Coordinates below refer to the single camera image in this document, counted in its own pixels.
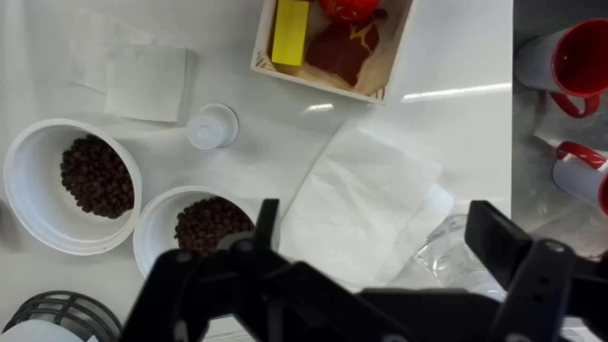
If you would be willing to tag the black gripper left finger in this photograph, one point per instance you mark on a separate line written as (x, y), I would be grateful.
(190, 296)

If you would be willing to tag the coffee beans pile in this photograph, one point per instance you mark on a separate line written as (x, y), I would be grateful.
(97, 176)
(209, 220)

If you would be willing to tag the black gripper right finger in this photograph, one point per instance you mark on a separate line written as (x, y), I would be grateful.
(544, 285)

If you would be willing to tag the small white bowl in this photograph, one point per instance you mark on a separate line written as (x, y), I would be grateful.
(154, 228)

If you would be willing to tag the large white paper napkin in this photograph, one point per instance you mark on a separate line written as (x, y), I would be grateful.
(361, 195)

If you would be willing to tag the yellow block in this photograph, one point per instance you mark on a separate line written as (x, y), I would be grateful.
(289, 34)

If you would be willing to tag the clear plastic cup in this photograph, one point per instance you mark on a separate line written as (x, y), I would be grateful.
(443, 258)

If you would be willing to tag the white folded paper napkin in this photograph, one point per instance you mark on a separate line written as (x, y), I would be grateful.
(145, 81)

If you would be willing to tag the dark red toy steak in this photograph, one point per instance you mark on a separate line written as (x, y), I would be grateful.
(342, 49)

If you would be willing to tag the light wooden box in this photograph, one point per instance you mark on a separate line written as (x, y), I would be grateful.
(390, 57)

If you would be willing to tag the small white plastic cup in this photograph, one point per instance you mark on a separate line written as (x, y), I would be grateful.
(211, 125)

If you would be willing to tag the black mesh basket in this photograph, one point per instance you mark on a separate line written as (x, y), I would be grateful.
(63, 313)

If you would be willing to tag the large white bowl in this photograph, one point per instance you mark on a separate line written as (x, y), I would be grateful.
(35, 182)

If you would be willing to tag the white mug red inside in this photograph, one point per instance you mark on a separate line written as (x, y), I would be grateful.
(580, 172)
(580, 58)

